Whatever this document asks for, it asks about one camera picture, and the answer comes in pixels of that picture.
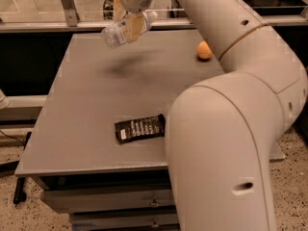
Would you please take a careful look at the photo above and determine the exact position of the orange fruit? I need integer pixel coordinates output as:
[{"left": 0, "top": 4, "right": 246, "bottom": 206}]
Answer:
[{"left": 196, "top": 41, "right": 213, "bottom": 60}]

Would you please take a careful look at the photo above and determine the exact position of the lower grey drawer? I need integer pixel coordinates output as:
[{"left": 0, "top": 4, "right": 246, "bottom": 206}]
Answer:
[{"left": 69, "top": 206, "right": 180, "bottom": 231}]

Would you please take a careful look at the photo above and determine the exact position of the grey drawer cabinet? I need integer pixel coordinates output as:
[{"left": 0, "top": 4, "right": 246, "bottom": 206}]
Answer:
[{"left": 14, "top": 29, "right": 286, "bottom": 231}]

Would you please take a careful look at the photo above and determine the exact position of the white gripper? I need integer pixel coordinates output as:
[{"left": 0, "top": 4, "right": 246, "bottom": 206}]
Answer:
[{"left": 113, "top": 0, "right": 152, "bottom": 43}]

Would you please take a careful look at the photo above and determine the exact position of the blue plastic water bottle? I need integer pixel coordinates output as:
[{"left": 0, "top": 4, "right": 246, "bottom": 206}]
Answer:
[{"left": 101, "top": 12, "right": 158, "bottom": 48}]

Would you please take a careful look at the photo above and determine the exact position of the left metal railing post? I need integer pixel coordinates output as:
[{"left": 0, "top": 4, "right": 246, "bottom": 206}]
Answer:
[{"left": 61, "top": 0, "right": 79, "bottom": 27}]

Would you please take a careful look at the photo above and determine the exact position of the black white robot base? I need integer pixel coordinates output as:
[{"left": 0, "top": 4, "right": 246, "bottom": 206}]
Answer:
[{"left": 103, "top": 0, "right": 114, "bottom": 20}]

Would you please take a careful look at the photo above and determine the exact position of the upper grey drawer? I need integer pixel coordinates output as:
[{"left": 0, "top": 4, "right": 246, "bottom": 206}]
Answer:
[{"left": 40, "top": 184, "right": 174, "bottom": 214}]

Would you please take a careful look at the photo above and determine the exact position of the grey drawer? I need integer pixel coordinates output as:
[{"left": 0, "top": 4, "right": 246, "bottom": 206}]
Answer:
[
  {"left": 40, "top": 184, "right": 174, "bottom": 214},
  {"left": 69, "top": 206, "right": 180, "bottom": 231}
]

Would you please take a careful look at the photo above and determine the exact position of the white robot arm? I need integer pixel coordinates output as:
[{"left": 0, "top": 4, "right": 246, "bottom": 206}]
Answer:
[{"left": 166, "top": 0, "right": 307, "bottom": 231}]

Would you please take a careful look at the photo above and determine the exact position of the white object at left edge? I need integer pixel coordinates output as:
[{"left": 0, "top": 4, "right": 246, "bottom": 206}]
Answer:
[{"left": 0, "top": 89, "right": 10, "bottom": 109}]

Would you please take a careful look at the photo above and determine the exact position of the black floor stand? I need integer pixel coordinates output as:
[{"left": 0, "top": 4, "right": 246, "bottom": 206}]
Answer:
[{"left": 0, "top": 131, "right": 34, "bottom": 206}]

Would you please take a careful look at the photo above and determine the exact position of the black snack bar wrapper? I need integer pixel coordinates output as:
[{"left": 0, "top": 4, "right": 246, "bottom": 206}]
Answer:
[{"left": 115, "top": 114, "right": 166, "bottom": 143}]

